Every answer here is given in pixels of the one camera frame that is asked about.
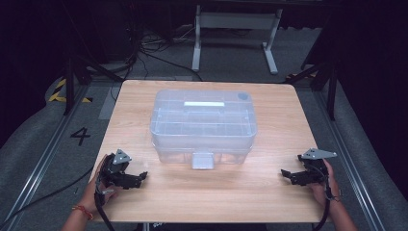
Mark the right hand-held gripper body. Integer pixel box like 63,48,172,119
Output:
296,147,339,186

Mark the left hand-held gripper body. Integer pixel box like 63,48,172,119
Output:
99,148,142,191

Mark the clear plastic storage box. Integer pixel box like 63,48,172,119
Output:
151,133,255,170
149,89,259,139

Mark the white lid handle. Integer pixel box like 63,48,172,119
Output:
183,100,226,108

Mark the person's right hand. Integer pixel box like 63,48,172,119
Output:
309,159,341,207

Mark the person's left hand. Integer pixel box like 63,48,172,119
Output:
79,154,121,216

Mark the black tripod stand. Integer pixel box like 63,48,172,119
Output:
62,54,125,116
284,57,342,122

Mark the metal floor rail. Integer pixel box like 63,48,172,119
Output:
0,86,91,231
312,90,388,231

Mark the right hand-held gripper black cable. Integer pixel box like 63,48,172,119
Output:
312,165,342,231

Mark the hand-held gripper black cable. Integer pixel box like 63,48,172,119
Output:
312,165,342,231
93,184,115,231

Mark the left hand-held gripper black cable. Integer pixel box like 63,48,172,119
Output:
93,184,115,231

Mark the red bracelet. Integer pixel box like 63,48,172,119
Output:
71,205,95,221

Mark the black floor cable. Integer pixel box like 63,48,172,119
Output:
0,166,94,229

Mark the bundle of black floor cables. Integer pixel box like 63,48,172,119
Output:
126,18,204,83

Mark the white metal table frame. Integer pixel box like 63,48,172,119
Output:
191,4,284,76

